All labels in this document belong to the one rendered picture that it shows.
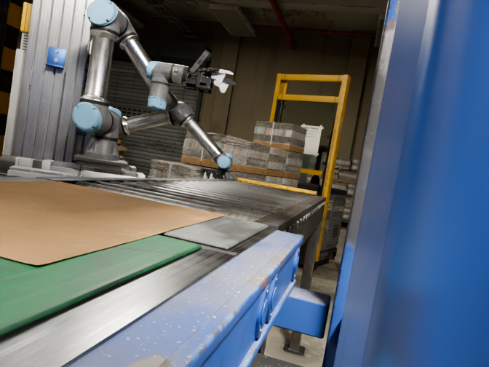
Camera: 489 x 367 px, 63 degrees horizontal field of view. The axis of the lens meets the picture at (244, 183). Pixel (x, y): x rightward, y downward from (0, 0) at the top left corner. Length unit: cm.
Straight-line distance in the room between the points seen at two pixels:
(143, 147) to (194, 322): 1036
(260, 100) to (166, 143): 263
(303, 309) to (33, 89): 167
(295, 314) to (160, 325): 45
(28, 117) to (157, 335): 185
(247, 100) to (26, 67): 799
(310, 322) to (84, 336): 50
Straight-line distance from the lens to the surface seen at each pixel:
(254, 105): 970
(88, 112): 173
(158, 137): 1044
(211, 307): 32
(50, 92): 207
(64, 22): 212
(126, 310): 29
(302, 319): 70
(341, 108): 381
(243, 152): 278
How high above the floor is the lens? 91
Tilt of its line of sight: 3 degrees down
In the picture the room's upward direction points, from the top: 9 degrees clockwise
